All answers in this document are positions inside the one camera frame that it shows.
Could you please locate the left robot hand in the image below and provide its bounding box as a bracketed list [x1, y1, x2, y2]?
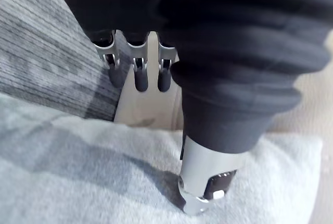
[48, 0, 333, 216]

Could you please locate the light grey fluffy cushion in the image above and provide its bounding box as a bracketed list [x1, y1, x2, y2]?
[0, 93, 323, 224]

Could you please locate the grey striped fabric cushion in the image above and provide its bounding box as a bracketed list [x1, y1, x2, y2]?
[0, 0, 131, 122]

